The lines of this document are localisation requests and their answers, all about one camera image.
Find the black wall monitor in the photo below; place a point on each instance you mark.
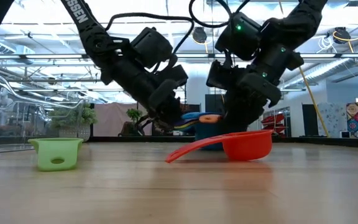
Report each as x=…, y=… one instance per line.
x=214, y=104

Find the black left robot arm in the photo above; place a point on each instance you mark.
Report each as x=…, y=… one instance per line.
x=95, y=40

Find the red measuring cup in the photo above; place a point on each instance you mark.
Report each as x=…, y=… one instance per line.
x=247, y=146

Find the clear plastic basket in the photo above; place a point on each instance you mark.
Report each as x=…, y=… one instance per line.
x=11, y=124

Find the black door panel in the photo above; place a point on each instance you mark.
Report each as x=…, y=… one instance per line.
x=310, y=121

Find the red rack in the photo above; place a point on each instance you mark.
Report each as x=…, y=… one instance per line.
x=273, y=119

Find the pink partition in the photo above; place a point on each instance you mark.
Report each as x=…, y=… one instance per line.
x=107, y=119

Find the yellow measuring cup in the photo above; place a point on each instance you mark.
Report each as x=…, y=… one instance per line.
x=186, y=123

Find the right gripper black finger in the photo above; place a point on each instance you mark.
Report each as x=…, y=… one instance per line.
x=238, y=112

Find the neighbouring station robot arm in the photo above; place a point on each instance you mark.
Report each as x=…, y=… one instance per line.
x=129, y=127

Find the black table frame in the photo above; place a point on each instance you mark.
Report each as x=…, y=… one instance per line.
x=322, y=141

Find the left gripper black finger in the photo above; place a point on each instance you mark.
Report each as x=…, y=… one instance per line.
x=166, y=116

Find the teal measuring cup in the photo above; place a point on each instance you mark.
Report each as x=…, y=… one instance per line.
x=208, y=133

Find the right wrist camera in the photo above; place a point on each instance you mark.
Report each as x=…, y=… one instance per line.
x=217, y=74

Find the green measuring cup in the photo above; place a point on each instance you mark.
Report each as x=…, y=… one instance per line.
x=54, y=149

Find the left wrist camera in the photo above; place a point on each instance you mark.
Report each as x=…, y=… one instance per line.
x=176, y=76

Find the green potted plant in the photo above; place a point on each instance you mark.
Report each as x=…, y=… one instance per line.
x=73, y=118

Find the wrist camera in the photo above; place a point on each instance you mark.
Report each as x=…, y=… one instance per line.
x=217, y=74
x=176, y=76

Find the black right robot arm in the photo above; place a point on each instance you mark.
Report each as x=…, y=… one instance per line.
x=300, y=18

